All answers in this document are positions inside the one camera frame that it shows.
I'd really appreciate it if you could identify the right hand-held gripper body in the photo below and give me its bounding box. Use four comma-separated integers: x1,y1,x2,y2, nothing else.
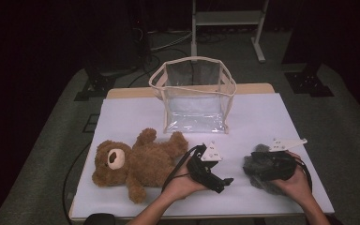
251,138,308,182

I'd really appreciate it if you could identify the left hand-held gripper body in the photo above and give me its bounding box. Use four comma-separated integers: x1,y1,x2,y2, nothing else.
186,141,227,194

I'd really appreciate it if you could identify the grey cloth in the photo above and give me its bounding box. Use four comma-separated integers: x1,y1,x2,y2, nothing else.
243,143,290,197

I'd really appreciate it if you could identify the clear bag with beige trim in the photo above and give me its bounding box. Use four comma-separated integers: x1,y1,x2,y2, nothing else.
148,55,238,135

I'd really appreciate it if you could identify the brown teddy bear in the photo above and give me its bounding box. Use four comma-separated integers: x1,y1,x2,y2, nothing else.
91,127,190,204

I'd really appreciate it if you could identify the person's left hand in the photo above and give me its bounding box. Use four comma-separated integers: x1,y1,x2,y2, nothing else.
163,163,209,203

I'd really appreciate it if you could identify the person's right hand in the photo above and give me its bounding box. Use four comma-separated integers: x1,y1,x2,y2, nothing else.
272,151,313,205

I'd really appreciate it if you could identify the wooden table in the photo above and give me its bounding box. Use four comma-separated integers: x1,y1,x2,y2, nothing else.
68,82,336,221

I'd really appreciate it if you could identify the white table cover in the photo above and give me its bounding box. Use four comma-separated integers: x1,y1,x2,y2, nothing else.
69,92,336,219

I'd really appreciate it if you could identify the black stand base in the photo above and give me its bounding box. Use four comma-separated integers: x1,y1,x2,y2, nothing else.
283,62,336,98
73,55,118,102

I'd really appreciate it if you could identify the person's left leg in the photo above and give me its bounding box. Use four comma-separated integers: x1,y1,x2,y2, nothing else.
83,213,117,225

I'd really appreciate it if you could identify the white metal stand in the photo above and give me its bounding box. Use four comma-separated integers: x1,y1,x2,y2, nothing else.
190,0,270,64

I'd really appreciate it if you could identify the left hand-held gripper cable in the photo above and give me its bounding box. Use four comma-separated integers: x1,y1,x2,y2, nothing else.
161,144,201,193

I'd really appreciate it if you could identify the hand-held gripper cable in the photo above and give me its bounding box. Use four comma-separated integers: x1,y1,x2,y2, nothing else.
294,157,313,192
161,144,201,193

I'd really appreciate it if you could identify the right hand-held gripper cable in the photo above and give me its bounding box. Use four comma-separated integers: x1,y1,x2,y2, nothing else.
294,157,313,192

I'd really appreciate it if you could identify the black floor cable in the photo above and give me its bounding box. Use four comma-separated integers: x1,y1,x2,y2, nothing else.
127,53,163,88

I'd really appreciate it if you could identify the white floor cable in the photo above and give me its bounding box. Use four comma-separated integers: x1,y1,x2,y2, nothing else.
149,30,193,53

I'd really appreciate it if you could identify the long black cable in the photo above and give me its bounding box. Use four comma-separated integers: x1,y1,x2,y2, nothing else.
63,142,92,225

